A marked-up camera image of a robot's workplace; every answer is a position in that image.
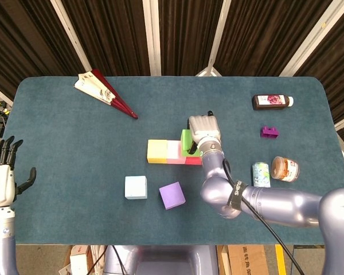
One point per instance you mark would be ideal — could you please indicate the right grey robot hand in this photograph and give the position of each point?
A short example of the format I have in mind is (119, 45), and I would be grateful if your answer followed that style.
(205, 127)

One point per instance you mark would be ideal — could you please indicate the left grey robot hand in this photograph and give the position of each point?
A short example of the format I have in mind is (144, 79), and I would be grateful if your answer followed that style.
(0, 186)

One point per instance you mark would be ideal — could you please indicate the green foam cube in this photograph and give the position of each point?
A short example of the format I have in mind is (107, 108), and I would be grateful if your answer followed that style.
(185, 140)

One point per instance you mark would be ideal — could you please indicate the red foam cube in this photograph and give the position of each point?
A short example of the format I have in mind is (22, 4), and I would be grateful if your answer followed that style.
(193, 161)

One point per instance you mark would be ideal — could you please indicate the yellow foam cube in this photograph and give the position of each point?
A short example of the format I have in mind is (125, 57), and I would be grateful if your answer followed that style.
(157, 150)

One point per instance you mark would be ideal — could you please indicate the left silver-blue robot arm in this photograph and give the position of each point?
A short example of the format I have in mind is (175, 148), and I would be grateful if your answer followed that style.
(0, 243)

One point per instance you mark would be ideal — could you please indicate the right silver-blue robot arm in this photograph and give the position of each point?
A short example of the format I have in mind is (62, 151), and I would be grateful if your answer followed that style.
(281, 204)

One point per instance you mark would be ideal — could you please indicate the pink foam cube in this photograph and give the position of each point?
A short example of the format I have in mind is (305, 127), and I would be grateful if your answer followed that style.
(173, 151)

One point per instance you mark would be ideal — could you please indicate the purple plastic block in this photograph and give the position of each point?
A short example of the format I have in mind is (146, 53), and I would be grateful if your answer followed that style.
(269, 133)

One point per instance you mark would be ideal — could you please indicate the brown bottle with white cap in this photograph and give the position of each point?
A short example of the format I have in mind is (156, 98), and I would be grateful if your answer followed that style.
(269, 102)

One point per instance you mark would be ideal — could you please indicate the white green drink can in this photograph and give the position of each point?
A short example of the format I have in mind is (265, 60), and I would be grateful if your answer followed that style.
(261, 173)

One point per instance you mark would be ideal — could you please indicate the purple foam cube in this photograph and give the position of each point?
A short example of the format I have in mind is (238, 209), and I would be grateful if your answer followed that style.
(172, 196)

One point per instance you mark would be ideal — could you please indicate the clear jar with orange contents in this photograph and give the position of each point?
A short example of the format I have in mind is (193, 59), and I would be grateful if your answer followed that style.
(285, 169)

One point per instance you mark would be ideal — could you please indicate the light blue foam cube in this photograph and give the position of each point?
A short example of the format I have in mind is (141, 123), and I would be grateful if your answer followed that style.
(135, 187)

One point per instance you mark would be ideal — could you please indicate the white cardboard box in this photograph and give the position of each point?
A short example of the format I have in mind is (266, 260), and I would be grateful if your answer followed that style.
(78, 260)

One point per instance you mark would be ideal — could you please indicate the red and white folding fan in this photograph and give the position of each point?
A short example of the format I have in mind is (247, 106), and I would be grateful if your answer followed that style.
(97, 90)

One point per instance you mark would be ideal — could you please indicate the dark brown curtain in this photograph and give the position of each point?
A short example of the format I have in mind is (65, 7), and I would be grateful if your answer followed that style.
(117, 34)

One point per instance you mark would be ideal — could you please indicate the light wooden plank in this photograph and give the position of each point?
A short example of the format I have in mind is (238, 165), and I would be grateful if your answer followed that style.
(225, 260)

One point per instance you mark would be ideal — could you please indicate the grey robot torso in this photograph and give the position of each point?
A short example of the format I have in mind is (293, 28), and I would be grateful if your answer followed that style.
(166, 260)

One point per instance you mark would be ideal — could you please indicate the brown cardboard box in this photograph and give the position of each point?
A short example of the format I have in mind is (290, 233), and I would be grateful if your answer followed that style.
(248, 260)

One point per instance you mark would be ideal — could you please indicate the white frame post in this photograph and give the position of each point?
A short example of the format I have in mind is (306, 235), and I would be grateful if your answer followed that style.
(223, 28)
(152, 37)
(71, 34)
(312, 37)

